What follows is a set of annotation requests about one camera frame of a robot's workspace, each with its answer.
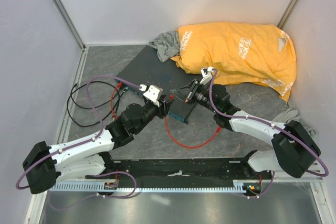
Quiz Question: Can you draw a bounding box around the slotted cable duct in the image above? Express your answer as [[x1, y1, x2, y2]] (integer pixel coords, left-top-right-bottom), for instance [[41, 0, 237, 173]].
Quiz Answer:
[[49, 181, 260, 193]]

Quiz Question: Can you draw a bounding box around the grey cloth at back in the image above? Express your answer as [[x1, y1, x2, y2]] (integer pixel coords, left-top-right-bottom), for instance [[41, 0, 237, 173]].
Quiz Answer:
[[148, 30, 180, 62]]

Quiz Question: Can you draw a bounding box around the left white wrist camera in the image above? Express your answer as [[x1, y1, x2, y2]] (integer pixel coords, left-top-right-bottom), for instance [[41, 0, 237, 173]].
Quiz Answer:
[[139, 84, 163, 106]]

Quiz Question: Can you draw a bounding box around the aluminium frame rail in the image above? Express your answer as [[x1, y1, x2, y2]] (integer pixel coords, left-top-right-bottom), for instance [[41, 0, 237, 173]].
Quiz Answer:
[[26, 45, 89, 224]]

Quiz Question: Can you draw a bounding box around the black ethernet cable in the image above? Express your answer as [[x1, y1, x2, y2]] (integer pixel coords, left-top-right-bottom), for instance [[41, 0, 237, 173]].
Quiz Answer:
[[66, 81, 124, 128]]

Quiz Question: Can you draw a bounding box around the yellow printed fabric bag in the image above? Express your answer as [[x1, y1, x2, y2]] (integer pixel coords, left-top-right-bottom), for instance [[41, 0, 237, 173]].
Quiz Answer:
[[172, 22, 297, 102]]

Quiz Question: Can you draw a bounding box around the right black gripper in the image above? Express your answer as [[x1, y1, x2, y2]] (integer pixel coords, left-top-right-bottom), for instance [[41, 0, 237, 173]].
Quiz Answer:
[[171, 79, 218, 113]]

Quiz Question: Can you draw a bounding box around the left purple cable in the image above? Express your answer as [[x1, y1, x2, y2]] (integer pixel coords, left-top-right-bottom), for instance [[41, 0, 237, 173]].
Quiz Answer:
[[15, 75, 144, 190]]

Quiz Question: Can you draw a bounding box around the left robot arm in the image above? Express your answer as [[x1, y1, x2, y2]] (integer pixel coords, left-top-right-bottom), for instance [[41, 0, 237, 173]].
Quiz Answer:
[[23, 96, 174, 194]]

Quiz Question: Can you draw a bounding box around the purple cable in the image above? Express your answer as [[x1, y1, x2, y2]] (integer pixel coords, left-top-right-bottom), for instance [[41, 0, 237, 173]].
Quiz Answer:
[[15, 75, 144, 190], [209, 68, 329, 201]]

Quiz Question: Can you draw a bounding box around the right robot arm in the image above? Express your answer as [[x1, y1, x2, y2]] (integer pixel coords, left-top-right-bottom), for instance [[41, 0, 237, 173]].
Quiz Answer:
[[171, 80, 321, 179]]

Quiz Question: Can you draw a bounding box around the dark grey network switch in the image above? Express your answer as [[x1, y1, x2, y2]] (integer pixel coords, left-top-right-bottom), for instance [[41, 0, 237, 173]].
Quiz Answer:
[[114, 45, 203, 124]]

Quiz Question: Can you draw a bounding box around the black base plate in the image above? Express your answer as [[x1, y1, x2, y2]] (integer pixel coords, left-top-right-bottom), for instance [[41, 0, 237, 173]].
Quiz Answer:
[[100, 158, 272, 188]]

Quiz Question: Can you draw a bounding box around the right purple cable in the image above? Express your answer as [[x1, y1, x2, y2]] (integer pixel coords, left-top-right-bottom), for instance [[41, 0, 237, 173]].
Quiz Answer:
[[209, 68, 329, 201]]

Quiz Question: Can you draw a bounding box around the grey cloth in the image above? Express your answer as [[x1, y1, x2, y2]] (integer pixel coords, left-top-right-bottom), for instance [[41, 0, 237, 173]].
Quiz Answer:
[[273, 101, 318, 141], [148, 30, 180, 62]]

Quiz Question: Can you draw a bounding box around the grey cloth at right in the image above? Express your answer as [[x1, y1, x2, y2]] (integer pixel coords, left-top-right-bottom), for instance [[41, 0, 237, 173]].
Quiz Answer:
[[273, 101, 318, 141]]

